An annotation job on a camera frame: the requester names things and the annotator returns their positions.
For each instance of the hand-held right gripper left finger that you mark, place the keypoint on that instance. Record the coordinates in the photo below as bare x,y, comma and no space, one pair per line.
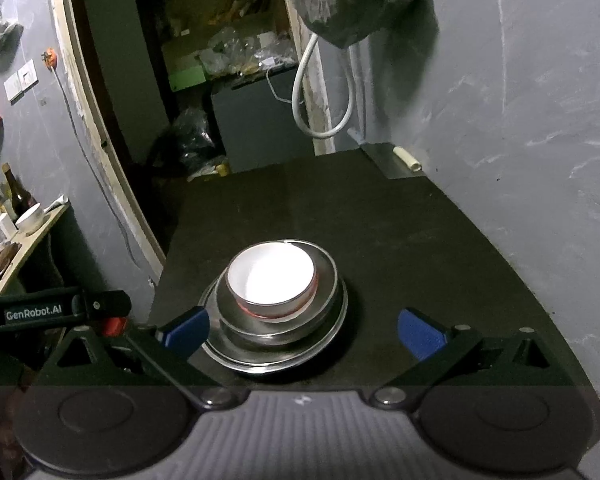
187,332

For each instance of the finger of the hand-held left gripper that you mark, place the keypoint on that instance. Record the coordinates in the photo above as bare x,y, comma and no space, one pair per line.
107,305

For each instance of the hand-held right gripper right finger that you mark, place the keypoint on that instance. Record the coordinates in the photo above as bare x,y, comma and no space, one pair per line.
420,335

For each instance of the steel bowl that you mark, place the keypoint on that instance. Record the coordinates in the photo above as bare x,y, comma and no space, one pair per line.
280,327

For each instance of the wooden shelf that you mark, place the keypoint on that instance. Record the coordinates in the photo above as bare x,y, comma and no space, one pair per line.
22,250

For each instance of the small white bottle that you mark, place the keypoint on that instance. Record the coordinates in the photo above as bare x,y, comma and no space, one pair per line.
2,226

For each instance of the plain white bowl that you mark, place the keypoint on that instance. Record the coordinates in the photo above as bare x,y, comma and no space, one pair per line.
30,218

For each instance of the white tube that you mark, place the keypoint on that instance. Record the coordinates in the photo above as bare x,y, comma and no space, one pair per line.
55,205

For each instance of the dark glass bottle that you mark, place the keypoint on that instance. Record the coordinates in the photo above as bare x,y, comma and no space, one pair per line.
17,192

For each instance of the yellow container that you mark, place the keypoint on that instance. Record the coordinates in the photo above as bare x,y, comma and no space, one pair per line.
222,169

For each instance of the small cream cylinder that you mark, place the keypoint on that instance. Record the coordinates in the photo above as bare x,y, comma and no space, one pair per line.
390,162

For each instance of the black plastic bag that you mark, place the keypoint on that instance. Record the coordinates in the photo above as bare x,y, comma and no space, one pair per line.
195,135

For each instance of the grey cabinet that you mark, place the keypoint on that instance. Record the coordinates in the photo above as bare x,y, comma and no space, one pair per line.
260,120

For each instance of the green box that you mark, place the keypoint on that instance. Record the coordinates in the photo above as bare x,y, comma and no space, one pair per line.
187,78

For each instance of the pile of clear packets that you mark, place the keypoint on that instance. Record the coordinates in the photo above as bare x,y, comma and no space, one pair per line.
240,55

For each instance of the hanging clear plastic bag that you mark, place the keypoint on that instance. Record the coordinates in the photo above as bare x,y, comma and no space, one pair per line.
355,0

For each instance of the pale door frame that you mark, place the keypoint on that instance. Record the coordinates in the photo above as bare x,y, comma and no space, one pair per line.
80,110

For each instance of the white wall switch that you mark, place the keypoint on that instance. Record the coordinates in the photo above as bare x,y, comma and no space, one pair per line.
22,81

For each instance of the orange wall hook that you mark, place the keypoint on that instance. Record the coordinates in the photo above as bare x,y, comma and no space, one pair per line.
50,57

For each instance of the grey bag on wall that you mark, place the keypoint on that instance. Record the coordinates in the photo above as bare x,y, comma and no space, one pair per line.
0,32

